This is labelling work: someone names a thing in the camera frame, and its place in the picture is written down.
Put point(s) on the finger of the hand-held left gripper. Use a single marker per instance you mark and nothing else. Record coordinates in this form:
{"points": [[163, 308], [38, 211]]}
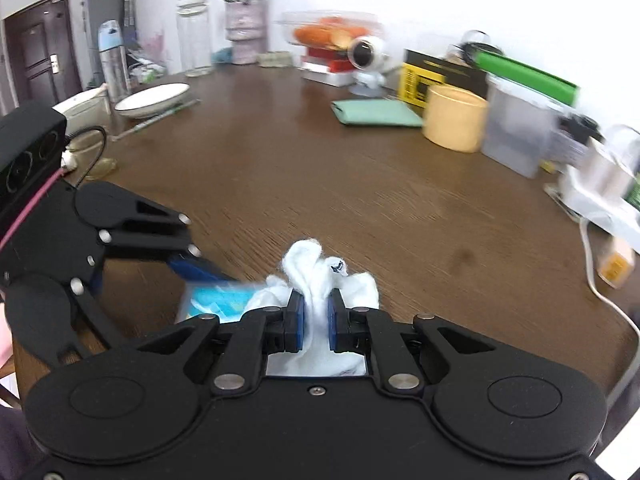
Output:
{"points": [[96, 316], [196, 270]]}

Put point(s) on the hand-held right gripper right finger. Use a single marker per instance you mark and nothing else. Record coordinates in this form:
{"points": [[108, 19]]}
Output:
{"points": [[332, 326]]}

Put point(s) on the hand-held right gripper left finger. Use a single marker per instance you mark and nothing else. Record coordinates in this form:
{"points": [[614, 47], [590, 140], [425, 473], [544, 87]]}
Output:
{"points": [[298, 324]]}

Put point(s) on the blue plastic container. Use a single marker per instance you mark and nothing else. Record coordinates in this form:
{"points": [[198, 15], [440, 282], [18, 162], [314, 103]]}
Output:
{"points": [[220, 301]]}

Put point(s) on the white cloth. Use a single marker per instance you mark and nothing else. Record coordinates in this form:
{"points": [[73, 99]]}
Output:
{"points": [[311, 270]]}

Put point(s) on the dark brown door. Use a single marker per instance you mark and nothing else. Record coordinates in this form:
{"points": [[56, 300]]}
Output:
{"points": [[40, 55]]}

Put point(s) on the blue capped water bottle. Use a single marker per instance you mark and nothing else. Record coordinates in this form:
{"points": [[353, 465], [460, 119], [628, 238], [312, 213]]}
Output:
{"points": [[113, 60]]}

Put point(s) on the long thin pen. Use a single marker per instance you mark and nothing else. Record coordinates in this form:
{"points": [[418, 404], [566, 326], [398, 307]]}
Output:
{"points": [[155, 119]]}

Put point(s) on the white plate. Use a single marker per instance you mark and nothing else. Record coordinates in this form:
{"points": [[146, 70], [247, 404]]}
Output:
{"points": [[152, 99]]}

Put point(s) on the grey refrigerator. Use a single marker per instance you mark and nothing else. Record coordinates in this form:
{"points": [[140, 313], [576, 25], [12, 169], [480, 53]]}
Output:
{"points": [[102, 0]]}

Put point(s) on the tall clear glass jar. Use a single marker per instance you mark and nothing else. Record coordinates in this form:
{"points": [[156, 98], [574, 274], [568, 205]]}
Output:
{"points": [[194, 35]]}

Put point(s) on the green folded cloth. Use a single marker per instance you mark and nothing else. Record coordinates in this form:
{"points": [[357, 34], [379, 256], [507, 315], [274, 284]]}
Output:
{"points": [[377, 112]]}

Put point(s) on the red and white box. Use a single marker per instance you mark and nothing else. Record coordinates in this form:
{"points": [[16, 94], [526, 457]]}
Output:
{"points": [[327, 67]]}

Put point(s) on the yellow round canister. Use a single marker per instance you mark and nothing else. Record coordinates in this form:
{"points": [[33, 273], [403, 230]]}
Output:
{"points": [[454, 117]]}

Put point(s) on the pink vase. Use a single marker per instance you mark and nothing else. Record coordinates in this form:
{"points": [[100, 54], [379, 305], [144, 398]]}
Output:
{"points": [[245, 30]]}

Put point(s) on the clear fruit box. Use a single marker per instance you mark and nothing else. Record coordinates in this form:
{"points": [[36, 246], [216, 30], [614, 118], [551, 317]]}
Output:
{"points": [[325, 30]]}

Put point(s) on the clear plastic storage box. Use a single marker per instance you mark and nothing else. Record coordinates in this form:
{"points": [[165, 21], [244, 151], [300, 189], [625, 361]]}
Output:
{"points": [[520, 125]]}

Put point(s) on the black and yellow box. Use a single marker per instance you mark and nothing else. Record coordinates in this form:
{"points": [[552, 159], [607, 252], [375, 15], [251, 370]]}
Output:
{"points": [[440, 72]]}

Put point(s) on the small yellow box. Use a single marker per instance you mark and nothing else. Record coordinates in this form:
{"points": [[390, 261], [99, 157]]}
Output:
{"points": [[616, 262]]}

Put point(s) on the white power strip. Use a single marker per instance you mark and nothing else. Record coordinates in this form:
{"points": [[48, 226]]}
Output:
{"points": [[600, 175]]}

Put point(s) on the clear drinking glass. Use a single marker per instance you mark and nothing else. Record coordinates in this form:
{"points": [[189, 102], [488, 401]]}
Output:
{"points": [[475, 42]]}

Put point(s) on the long green box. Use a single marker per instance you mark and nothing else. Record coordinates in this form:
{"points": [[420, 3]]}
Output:
{"points": [[530, 77]]}

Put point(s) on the white security camera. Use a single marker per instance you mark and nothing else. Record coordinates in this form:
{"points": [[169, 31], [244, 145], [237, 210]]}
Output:
{"points": [[369, 57]]}

